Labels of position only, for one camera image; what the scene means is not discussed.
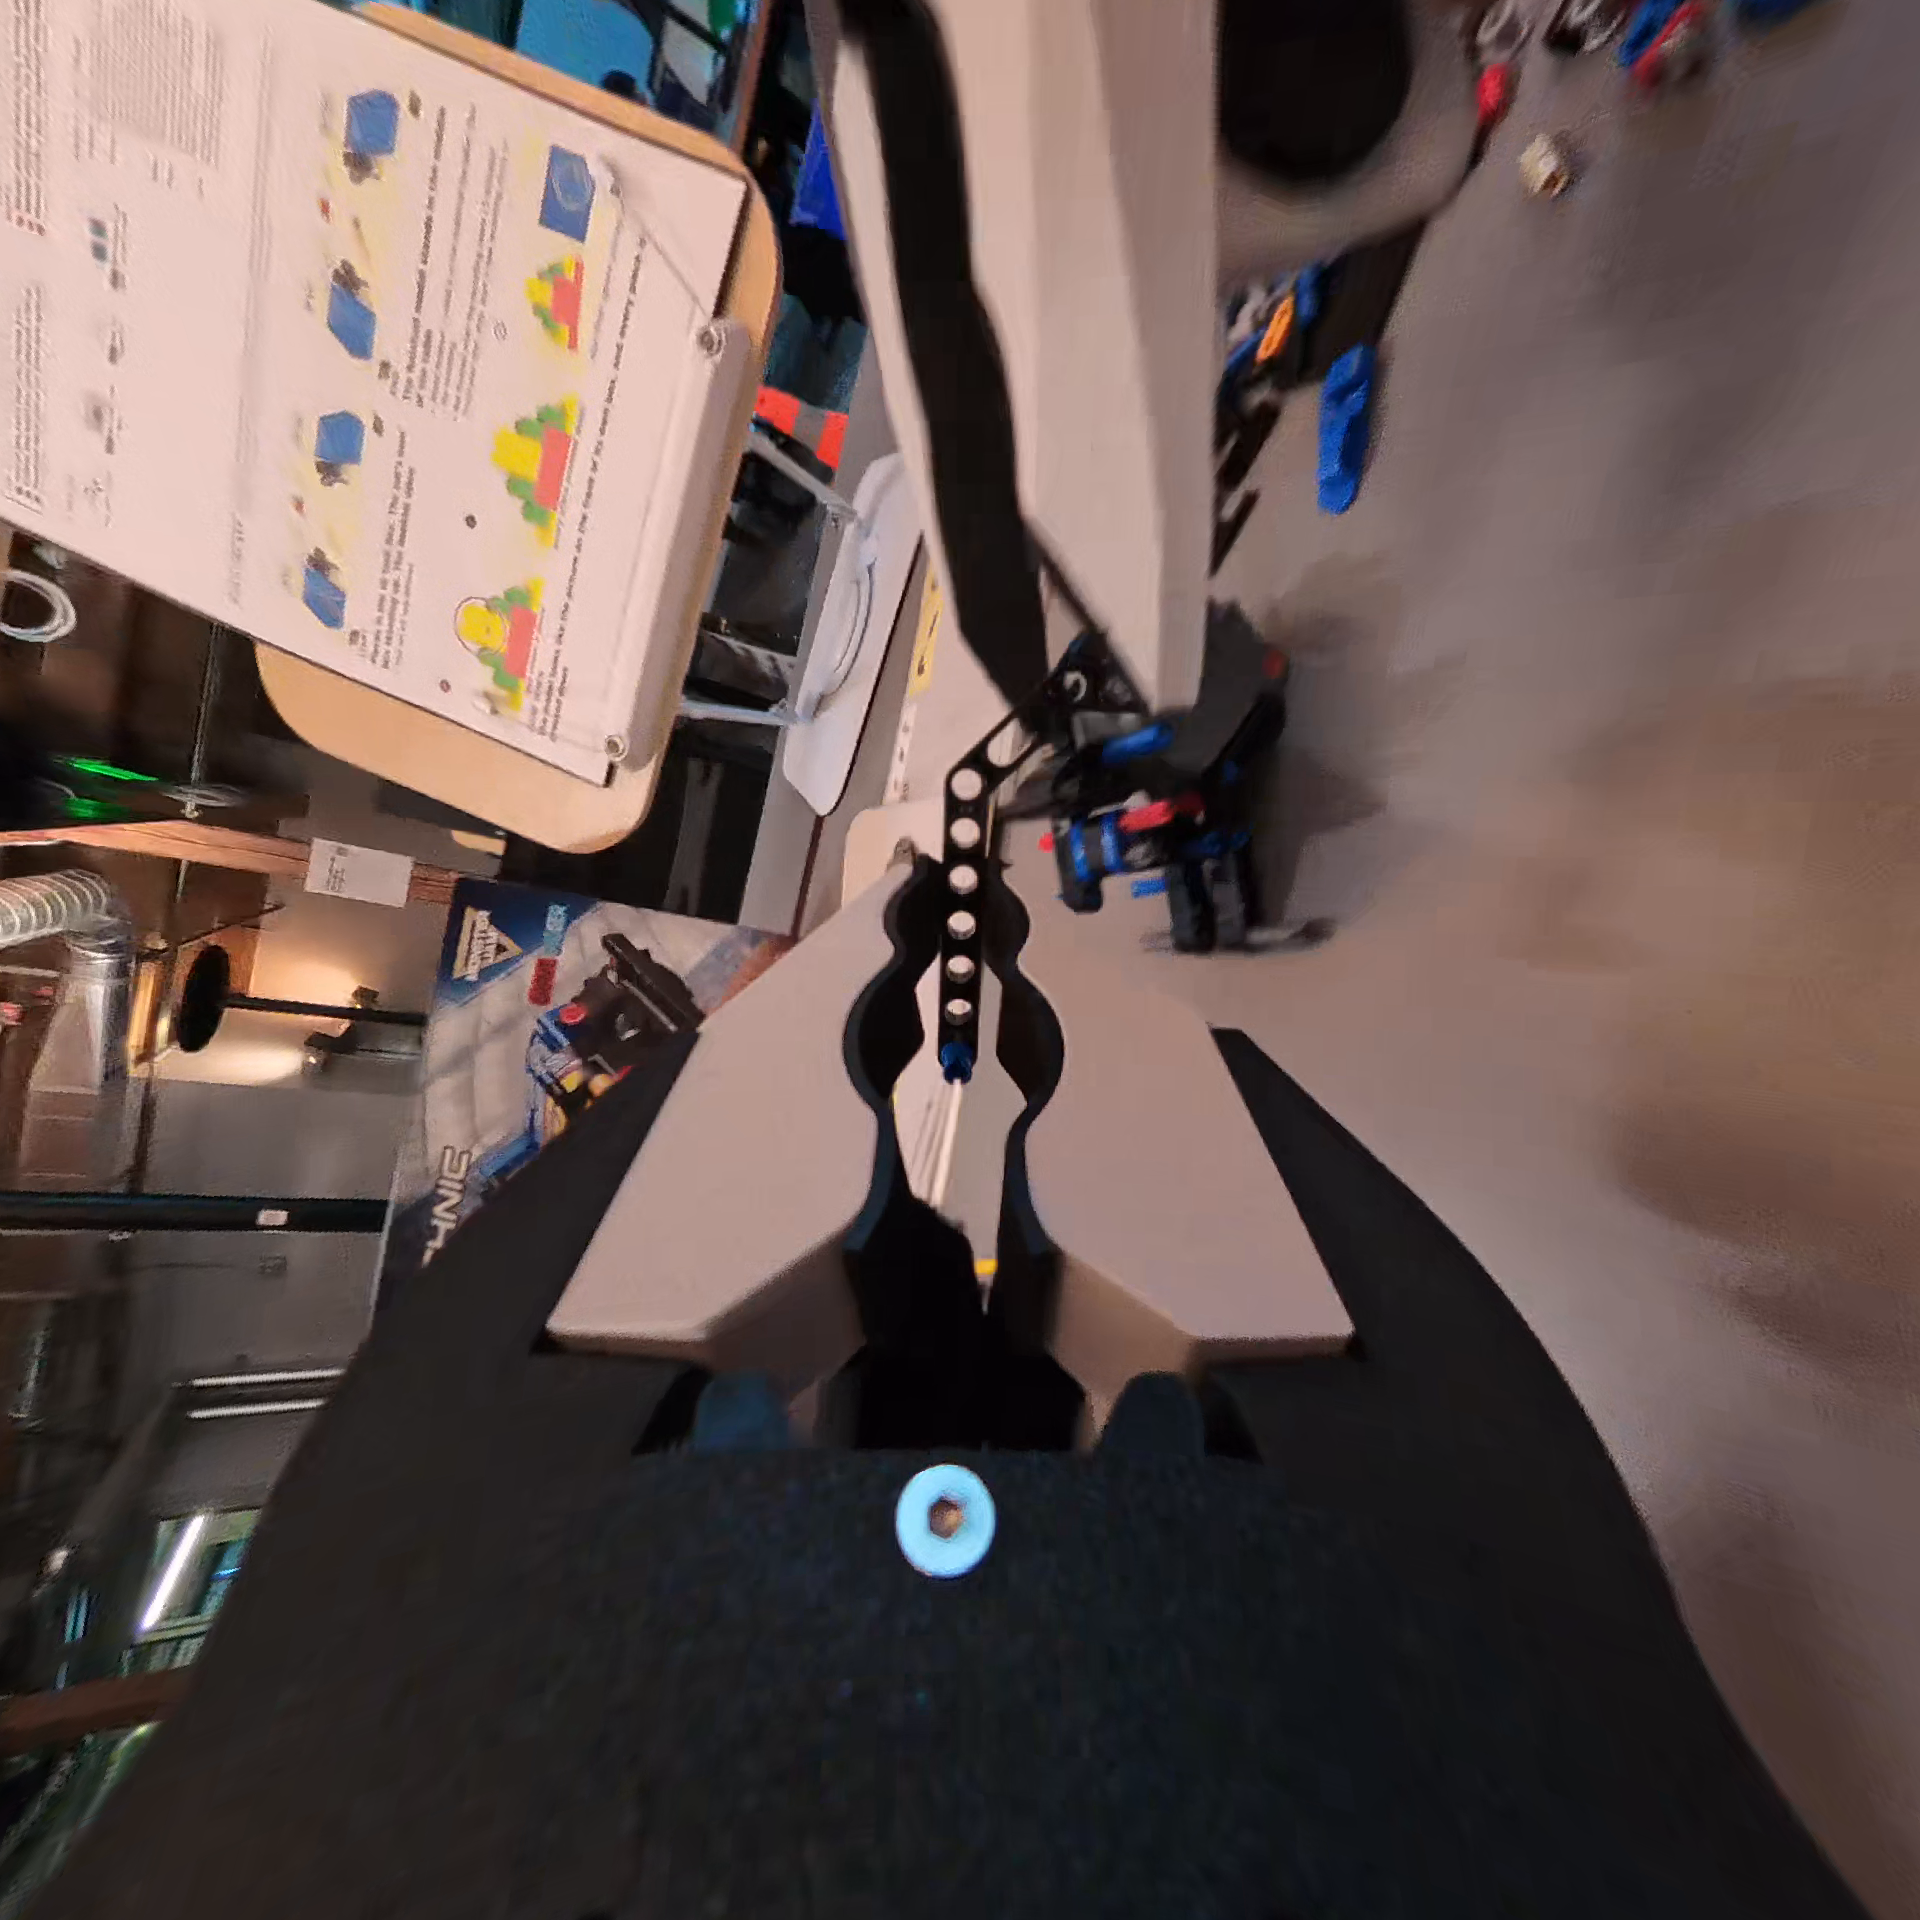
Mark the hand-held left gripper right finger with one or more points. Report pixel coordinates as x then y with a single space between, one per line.
1185 1200

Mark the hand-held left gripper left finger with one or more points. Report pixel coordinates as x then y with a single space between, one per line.
704 1200

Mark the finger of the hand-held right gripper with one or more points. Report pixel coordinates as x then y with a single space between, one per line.
1111 374
900 300

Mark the lego motor chassis assembly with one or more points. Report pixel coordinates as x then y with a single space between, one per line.
1185 841

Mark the black bent lego beam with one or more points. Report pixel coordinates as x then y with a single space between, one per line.
962 900

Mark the tan lego pin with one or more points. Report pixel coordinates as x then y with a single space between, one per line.
1544 163

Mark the pile of small lego pins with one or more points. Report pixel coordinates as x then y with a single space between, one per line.
1268 331

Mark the blue curved lego panel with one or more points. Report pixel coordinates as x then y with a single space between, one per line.
1346 428

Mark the lego set box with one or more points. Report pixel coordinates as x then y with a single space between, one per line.
494 1051

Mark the lego instruction booklet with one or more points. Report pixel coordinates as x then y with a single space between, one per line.
878 841

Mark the orange traffic cone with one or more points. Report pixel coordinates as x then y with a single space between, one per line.
803 428

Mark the cluster of red blue connectors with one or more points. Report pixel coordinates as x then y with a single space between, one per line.
1651 39

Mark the white paper label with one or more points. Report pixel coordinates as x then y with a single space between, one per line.
356 872

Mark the black metal pole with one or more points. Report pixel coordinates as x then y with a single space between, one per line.
181 1212

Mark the instruction sheet board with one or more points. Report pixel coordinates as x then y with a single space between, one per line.
301 300

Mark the silver ventilation duct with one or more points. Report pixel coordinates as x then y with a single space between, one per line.
69 961

